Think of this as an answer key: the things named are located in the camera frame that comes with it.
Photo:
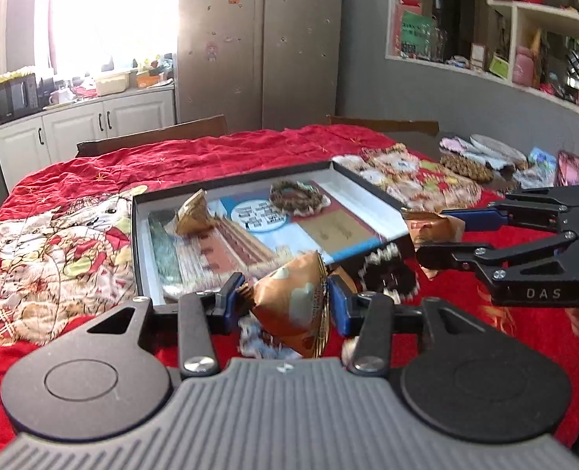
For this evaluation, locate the window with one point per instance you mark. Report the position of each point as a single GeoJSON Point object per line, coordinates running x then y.
{"type": "Point", "coordinates": [108, 14]}

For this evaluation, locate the light blue crochet scrunchie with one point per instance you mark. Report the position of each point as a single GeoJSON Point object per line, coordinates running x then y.
{"type": "Point", "coordinates": [257, 345]}

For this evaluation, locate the pink tin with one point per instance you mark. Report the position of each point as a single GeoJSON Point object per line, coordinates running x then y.
{"type": "Point", "coordinates": [569, 169]}

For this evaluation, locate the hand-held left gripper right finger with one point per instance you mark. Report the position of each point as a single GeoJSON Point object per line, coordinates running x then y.
{"type": "Point", "coordinates": [339, 306]}

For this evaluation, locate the blue packet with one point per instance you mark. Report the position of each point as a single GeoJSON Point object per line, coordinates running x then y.
{"type": "Point", "coordinates": [541, 159]}

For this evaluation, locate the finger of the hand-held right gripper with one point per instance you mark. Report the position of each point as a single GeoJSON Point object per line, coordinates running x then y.
{"type": "Point", "coordinates": [470, 219]}
{"type": "Point", "coordinates": [446, 258]}

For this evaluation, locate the white kitchen cabinet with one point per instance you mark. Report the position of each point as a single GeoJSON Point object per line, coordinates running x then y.
{"type": "Point", "coordinates": [74, 127]}

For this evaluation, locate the black shallow box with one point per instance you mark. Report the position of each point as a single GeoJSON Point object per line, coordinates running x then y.
{"type": "Point", "coordinates": [368, 196]}

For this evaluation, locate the brown crochet mat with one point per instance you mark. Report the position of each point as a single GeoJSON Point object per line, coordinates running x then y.
{"type": "Point", "coordinates": [466, 167]}

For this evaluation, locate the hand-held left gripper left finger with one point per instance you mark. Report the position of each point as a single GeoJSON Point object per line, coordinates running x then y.
{"type": "Point", "coordinates": [234, 303]}

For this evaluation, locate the dark green strip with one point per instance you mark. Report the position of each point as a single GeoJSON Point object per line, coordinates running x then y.
{"type": "Point", "coordinates": [164, 254]}

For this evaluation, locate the white cup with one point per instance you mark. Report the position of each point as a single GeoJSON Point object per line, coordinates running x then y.
{"type": "Point", "coordinates": [60, 97]}

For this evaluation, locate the cream plastic basin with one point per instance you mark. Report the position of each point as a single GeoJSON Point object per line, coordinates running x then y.
{"type": "Point", "coordinates": [112, 84]}

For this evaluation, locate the black microwave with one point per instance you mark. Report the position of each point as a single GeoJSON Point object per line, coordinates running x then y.
{"type": "Point", "coordinates": [13, 100]}

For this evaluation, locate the pink white crochet doily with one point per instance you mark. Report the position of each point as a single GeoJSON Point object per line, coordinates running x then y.
{"type": "Point", "coordinates": [453, 146]}

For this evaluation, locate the red printed blanket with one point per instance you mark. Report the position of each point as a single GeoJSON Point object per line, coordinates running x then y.
{"type": "Point", "coordinates": [270, 152]}

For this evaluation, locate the brown pyramid packet grey patch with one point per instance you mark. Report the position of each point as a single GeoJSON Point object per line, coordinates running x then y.
{"type": "Point", "coordinates": [289, 303]}

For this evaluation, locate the orange container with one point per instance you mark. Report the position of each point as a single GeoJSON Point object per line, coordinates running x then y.
{"type": "Point", "coordinates": [148, 81]}

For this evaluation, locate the silver refrigerator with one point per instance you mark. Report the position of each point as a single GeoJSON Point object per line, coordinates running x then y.
{"type": "Point", "coordinates": [270, 58]}

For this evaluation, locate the brown crochet scrunchie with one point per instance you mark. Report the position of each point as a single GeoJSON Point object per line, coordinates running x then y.
{"type": "Point", "coordinates": [282, 191]}

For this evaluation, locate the black and white crochet scrunchie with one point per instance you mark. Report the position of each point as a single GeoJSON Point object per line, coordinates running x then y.
{"type": "Point", "coordinates": [387, 274]}

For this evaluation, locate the brown pyramid packet text print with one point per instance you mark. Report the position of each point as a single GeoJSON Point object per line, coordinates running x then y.
{"type": "Point", "coordinates": [194, 215]}

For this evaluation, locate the dark wooden chair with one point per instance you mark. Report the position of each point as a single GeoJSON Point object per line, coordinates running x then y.
{"type": "Point", "coordinates": [392, 127]}
{"type": "Point", "coordinates": [162, 134]}

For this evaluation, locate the white plate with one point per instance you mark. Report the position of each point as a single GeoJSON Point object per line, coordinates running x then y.
{"type": "Point", "coordinates": [497, 148]}

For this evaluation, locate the green sign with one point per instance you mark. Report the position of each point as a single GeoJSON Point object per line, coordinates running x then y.
{"type": "Point", "coordinates": [417, 32]}

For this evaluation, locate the white wall shelf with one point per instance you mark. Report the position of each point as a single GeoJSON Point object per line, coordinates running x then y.
{"type": "Point", "coordinates": [512, 14]}

